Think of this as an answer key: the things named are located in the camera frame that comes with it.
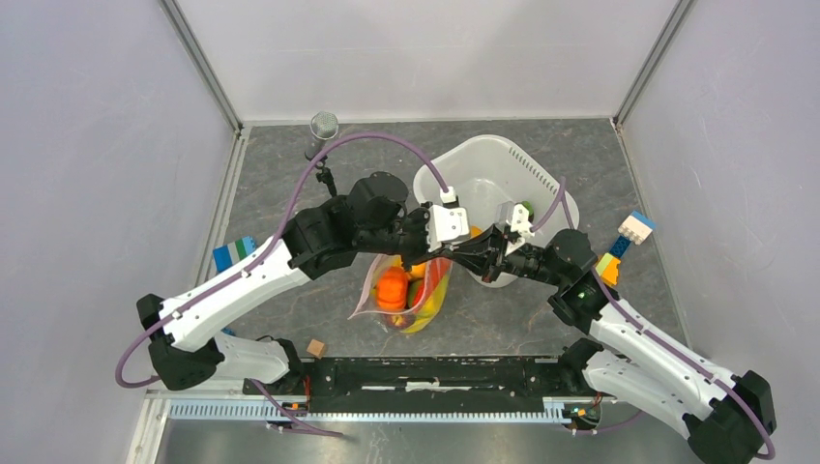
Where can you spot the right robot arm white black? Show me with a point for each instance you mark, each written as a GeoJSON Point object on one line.
{"type": "Point", "coordinates": [724, 417]}

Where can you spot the yellow toy bananas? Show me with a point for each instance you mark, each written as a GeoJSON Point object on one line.
{"type": "Point", "coordinates": [424, 313]}

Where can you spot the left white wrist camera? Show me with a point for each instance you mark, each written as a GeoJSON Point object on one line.
{"type": "Point", "coordinates": [448, 222]}

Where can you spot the white blue yellow block stack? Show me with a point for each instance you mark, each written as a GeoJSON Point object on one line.
{"type": "Point", "coordinates": [633, 231]}

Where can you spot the blue green toy block stack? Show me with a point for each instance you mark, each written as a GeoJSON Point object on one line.
{"type": "Point", "coordinates": [226, 256]}

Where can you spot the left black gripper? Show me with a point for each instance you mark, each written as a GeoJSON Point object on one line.
{"type": "Point", "coordinates": [423, 254]}

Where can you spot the dark red toy fruit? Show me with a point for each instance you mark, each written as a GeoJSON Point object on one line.
{"type": "Point", "coordinates": [400, 321]}

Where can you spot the orange toy pumpkin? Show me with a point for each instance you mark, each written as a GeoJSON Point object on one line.
{"type": "Point", "coordinates": [390, 290]}

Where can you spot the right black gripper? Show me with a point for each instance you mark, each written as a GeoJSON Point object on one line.
{"type": "Point", "coordinates": [494, 257]}

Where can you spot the small wooden cube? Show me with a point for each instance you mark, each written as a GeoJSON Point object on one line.
{"type": "Point", "coordinates": [317, 348]}

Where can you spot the clear zip top bag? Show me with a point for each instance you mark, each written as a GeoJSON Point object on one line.
{"type": "Point", "coordinates": [367, 304]}

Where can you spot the red toy chili pepper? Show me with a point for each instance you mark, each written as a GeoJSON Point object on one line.
{"type": "Point", "coordinates": [437, 277]}

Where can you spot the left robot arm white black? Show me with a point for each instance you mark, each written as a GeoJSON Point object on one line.
{"type": "Point", "coordinates": [187, 345]}

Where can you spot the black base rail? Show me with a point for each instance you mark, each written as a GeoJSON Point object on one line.
{"type": "Point", "coordinates": [506, 384]}

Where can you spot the silver microphone on tripod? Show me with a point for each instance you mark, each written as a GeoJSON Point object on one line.
{"type": "Point", "coordinates": [323, 128]}

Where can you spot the orange yellow bell pepper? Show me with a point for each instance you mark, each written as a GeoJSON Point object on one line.
{"type": "Point", "coordinates": [413, 272]}

